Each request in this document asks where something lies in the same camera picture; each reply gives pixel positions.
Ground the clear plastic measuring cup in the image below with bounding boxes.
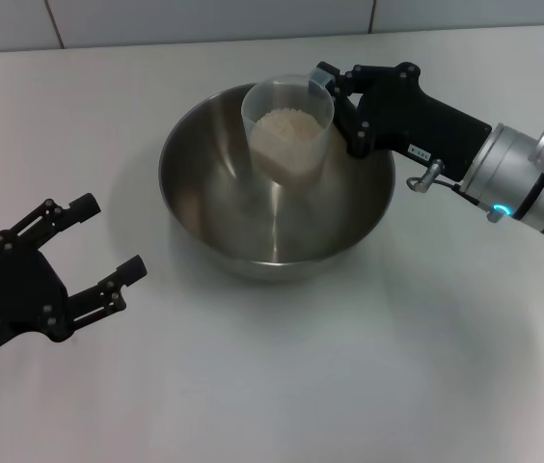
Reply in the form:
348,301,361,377
241,71,337,193

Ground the stainless steel mixing bowl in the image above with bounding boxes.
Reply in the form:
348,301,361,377
157,81,396,284

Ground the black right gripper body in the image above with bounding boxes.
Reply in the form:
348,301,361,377
342,61,494,182

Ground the white rice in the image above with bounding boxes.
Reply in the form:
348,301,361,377
250,107,326,192

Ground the right gripper connector cable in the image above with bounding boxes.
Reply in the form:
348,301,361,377
406,158,501,224

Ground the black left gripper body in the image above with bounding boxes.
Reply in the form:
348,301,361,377
0,231,70,372

